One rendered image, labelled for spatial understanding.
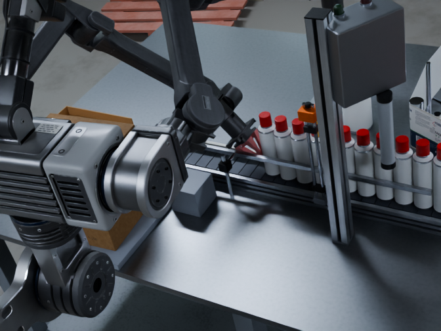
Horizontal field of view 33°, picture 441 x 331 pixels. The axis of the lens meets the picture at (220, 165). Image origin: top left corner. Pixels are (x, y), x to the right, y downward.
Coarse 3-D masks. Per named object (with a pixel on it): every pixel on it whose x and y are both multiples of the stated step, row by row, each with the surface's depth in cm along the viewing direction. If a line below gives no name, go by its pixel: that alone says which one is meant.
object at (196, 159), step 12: (192, 156) 231; (204, 156) 229; (216, 156) 228; (228, 156) 227; (216, 168) 224; (240, 168) 222; (252, 168) 221; (264, 168) 219; (264, 180) 215; (276, 180) 214; (384, 204) 198; (396, 204) 197; (432, 216) 191
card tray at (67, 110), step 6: (66, 108) 271; (72, 108) 269; (78, 108) 268; (66, 114) 271; (72, 114) 272; (78, 114) 270; (84, 114) 268; (90, 114) 266; (96, 114) 264; (102, 114) 263; (108, 114) 261; (108, 120) 263; (114, 120) 261; (120, 120) 260; (126, 120) 258; (132, 120) 257
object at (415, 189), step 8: (224, 152) 217; (232, 152) 215; (240, 152) 214; (264, 160) 210; (272, 160) 209; (280, 160) 208; (296, 168) 206; (304, 168) 204; (352, 176) 197; (360, 176) 196; (376, 184) 194; (384, 184) 193; (392, 184) 192; (400, 184) 191; (416, 192) 189; (424, 192) 188
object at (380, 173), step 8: (376, 136) 189; (376, 144) 190; (376, 152) 190; (376, 160) 192; (376, 168) 194; (376, 176) 196; (384, 176) 194; (392, 176) 194; (376, 192) 200; (384, 192) 197; (392, 192) 198; (384, 200) 199
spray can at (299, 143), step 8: (296, 120) 200; (296, 128) 199; (296, 136) 201; (304, 136) 201; (296, 144) 202; (304, 144) 202; (296, 152) 204; (304, 152) 203; (296, 160) 206; (304, 160) 205; (304, 176) 208; (304, 184) 210
